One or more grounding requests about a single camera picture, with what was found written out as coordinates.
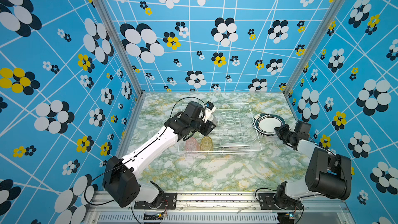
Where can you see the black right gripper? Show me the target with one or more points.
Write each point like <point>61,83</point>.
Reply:
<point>280,131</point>

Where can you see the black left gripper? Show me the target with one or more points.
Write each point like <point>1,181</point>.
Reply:
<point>208,129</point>

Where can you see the pink glass tumbler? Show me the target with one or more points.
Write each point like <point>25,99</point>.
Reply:
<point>192,145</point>

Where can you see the yellow glass tumbler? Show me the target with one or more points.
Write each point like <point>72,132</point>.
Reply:
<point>206,144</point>

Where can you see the white plate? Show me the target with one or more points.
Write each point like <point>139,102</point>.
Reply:
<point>265,124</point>
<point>234,145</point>

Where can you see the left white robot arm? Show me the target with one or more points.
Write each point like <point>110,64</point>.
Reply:
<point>122,174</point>

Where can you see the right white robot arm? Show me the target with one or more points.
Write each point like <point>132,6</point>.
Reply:
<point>328,174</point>

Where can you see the green circuit board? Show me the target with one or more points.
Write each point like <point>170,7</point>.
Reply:
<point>153,216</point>

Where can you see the white wire dish rack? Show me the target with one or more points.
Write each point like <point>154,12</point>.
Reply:
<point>234,123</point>

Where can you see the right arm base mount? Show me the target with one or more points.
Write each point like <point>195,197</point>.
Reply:
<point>266,201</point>

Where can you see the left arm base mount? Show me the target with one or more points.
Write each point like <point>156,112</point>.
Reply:
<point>164,201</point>

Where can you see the aluminium front rail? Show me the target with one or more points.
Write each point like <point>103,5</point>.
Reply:
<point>235,207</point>

